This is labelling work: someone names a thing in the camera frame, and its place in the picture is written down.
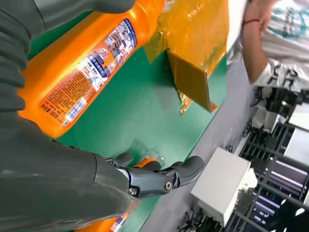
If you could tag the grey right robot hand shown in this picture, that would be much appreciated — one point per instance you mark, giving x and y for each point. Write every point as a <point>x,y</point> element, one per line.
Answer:
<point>48,185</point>

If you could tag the green table mat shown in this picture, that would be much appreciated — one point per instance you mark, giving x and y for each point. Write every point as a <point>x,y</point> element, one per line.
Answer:
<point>145,112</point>

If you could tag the yellow taped cardboard sheet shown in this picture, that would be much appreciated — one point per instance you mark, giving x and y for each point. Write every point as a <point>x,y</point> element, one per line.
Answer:
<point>193,35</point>

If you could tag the white rectangular box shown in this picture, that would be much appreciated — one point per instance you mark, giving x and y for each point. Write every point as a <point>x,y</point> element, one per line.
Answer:
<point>219,182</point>

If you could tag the orange bottle with clear cap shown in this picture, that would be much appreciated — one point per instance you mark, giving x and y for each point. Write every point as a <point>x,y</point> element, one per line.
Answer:
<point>101,225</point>

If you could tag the white desk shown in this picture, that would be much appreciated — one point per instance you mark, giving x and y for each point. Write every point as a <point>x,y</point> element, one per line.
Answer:
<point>235,22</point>

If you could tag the person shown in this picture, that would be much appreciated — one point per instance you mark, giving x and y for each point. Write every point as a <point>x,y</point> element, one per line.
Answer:
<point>285,41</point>

